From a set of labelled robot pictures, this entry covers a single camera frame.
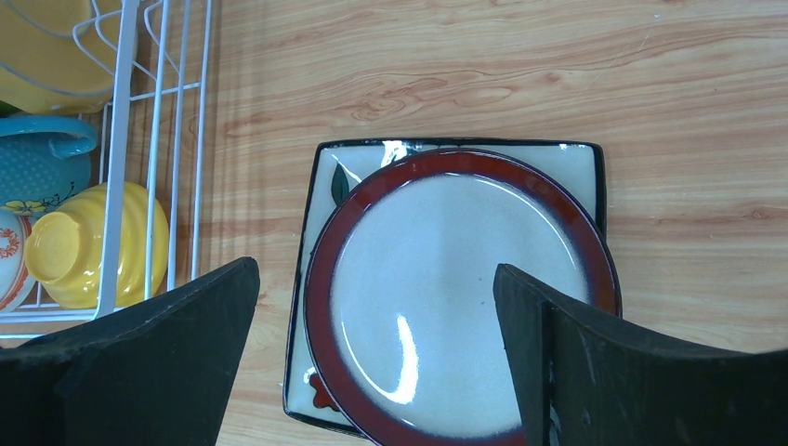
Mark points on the yellow ribbed bowl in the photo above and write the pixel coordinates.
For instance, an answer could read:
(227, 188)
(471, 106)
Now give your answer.
(64, 251)

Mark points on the round red rimmed plate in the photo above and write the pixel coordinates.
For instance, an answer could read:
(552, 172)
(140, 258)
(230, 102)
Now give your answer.
(398, 301)

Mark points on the white wire dish rack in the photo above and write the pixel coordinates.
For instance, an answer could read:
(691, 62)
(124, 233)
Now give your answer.
(151, 133)

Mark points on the yellow polka dot plate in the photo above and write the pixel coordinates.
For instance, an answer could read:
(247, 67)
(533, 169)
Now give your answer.
(58, 57)

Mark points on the teal floral mug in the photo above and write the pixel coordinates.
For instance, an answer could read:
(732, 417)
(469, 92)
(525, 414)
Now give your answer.
(45, 160)

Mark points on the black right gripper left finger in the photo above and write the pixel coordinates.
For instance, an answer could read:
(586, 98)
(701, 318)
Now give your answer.
(157, 373)

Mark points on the square floral plate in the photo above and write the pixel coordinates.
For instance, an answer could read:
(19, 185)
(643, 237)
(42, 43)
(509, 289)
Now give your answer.
(339, 166)

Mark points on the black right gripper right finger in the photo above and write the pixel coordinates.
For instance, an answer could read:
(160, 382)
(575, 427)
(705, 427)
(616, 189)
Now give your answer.
(583, 376)

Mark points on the white orange patterned bowl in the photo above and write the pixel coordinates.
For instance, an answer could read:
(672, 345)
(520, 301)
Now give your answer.
(16, 281)

